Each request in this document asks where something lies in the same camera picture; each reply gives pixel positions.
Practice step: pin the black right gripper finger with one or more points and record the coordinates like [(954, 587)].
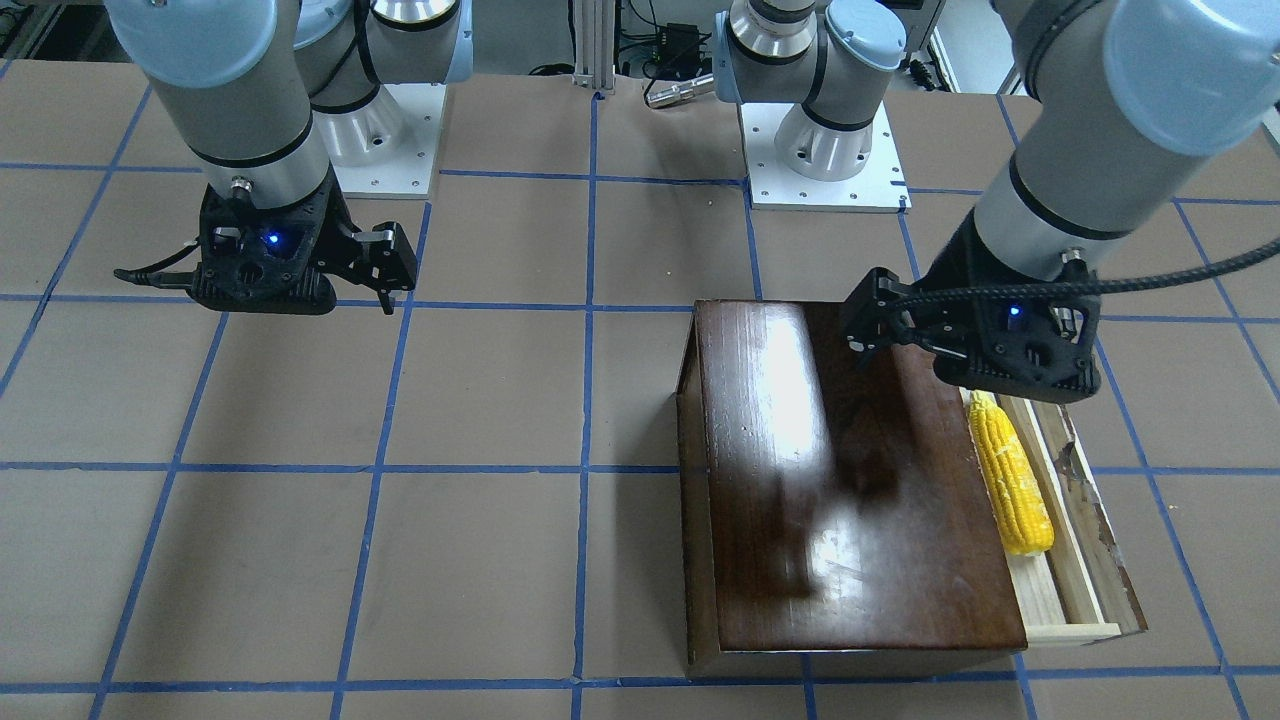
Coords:
[(383, 260)]

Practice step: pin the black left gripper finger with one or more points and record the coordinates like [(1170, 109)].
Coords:
[(875, 314)]

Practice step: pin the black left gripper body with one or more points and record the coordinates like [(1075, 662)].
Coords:
[(948, 272)]

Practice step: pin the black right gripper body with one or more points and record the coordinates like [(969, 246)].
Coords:
[(341, 232)]

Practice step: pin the yellow corn cob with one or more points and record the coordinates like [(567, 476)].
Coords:
[(1020, 512)]

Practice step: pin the wooden drawer with white handle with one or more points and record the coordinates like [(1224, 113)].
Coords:
[(1077, 591)]

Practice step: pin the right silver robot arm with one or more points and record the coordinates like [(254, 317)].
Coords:
[(273, 98)]

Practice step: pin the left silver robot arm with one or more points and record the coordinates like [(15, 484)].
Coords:
[(1136, 97)]

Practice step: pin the dark brown wooden cabinet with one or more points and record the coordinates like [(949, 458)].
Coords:
[(833, 514)]

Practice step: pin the silver metal cylinder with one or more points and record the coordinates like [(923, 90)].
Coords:
[(680, 92)]

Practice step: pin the black power adapter box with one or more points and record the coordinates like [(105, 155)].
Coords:
[(677, 42)]

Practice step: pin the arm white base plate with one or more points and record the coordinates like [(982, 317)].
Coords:
[(794, 164), (388, 149)]

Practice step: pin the aluminium frame post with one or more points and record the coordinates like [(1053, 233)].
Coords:
[(594, 26)]

